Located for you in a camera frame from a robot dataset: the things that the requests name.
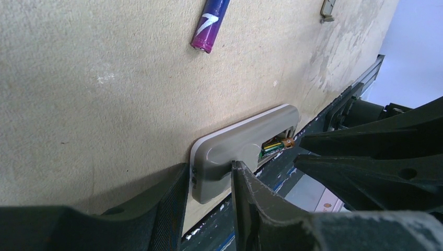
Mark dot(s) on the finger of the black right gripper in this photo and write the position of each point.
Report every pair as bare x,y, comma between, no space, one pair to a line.
415,133
367,184

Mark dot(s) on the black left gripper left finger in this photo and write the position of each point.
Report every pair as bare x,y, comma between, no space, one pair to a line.
152,220

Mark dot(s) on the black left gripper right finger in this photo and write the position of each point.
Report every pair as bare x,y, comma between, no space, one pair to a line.
264,220

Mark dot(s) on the black green gold AAA battery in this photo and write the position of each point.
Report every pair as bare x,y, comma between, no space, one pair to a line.
275,145

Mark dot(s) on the white universal AC remote control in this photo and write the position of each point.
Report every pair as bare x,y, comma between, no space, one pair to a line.
211,155

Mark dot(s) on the grey battery compartment cover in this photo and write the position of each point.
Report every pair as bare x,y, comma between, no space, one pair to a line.
326,11

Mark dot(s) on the blue purple AAA battery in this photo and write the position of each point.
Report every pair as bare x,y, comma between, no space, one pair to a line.
209,25

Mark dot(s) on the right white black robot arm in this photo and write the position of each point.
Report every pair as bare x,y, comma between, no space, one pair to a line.
357,112

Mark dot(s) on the aluminium frame rail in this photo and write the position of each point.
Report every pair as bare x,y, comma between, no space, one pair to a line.
368,77

